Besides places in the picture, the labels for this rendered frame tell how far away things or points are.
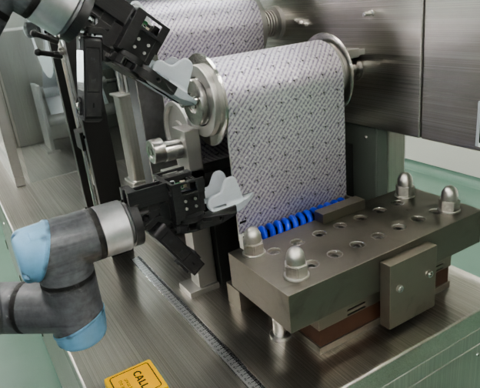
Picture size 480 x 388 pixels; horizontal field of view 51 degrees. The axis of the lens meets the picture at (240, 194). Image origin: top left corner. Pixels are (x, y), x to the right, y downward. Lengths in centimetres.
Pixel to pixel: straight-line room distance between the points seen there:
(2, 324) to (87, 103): 33
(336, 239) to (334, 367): 19
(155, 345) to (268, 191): 31
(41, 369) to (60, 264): 176
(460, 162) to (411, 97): 302
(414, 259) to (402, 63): 34
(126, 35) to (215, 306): 47
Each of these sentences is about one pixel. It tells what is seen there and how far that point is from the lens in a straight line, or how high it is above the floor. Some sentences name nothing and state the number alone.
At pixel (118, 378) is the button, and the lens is 77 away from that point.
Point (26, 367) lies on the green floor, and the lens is 250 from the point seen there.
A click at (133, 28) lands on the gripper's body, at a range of 72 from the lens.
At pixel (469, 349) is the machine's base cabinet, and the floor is 82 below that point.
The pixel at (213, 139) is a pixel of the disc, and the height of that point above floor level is 119.
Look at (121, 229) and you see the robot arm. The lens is 71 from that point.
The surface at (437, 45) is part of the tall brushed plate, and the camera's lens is 88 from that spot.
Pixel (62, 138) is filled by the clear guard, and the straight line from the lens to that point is 177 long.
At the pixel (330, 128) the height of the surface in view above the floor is 117.
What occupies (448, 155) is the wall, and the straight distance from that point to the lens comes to 398.
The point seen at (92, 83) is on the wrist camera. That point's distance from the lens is 72.
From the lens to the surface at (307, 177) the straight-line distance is 90.
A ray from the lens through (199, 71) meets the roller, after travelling 80.
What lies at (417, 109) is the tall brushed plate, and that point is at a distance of 92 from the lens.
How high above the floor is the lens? 140
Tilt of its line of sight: 21 degrees down
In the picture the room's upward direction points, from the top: 6 degrees counter-clockwise
